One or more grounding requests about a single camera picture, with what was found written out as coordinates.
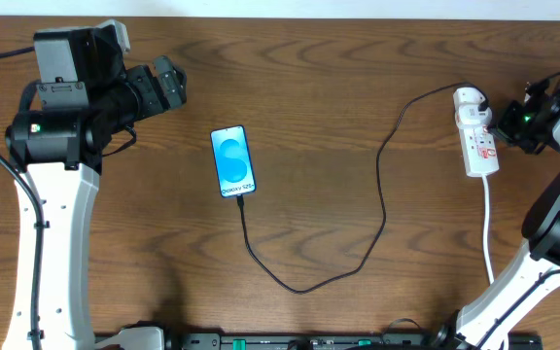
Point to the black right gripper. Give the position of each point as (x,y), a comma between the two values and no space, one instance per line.
(511,128)

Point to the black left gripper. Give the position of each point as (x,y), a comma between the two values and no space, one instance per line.
(153,87)

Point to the blue Samsung Galaxy smartphone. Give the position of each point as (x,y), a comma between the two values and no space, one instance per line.
(234,167)

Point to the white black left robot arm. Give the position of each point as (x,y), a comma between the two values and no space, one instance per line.
(57,143)

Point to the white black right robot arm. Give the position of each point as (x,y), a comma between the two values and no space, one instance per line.
(534,273)

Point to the white USB charger adapter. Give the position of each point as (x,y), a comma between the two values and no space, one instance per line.
(470,96)

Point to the white power strip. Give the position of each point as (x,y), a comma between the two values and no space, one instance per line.
(478,145)

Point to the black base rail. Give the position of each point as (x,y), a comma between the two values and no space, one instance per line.
(309,341)

